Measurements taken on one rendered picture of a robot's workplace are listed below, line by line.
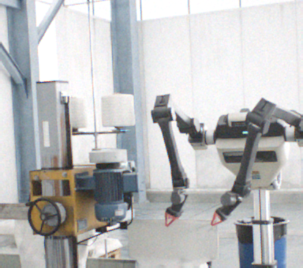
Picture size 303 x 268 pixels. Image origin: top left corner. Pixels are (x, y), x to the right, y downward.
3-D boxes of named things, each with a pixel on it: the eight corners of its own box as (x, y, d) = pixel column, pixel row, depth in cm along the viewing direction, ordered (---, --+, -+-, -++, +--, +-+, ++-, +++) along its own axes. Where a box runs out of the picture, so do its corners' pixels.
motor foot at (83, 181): (104, 188, 291) (103, 171, 290) (92, 191, 280) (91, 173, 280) (87, 189, 295) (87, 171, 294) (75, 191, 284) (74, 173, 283)
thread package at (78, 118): (93, 128, 313) (91, 96, 313) (79, 129, 300) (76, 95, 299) (69, 129, 319) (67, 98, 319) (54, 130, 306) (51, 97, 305)
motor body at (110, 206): (132, 217, 292) (129, 166, 291) (117, 223, 278) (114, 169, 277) (105, 217, 298) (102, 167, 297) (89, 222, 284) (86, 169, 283)
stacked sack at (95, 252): (124, 250, 687) (123, 236, 686) (95, 263, 626) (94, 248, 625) (91, 248, 704) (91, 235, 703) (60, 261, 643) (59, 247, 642)
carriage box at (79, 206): (110, 225, 311) (106, 164, 309) (75, 236, 280) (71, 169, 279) (69, 223, 321) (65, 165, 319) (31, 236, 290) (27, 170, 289)
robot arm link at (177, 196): (189, 176, 308) (173, 178, 311) (181, 180, 297) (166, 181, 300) (192, 199, 308) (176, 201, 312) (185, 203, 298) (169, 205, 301)
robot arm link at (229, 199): (252, 189, 295) (238, 180, 300) (241, 187, 286) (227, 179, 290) (241, 210, 297) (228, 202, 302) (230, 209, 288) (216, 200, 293)
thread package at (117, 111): (140, 127, 304) (139, 93, 303) (125, 128, 289) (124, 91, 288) (111, 128, 310) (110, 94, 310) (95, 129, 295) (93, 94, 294)
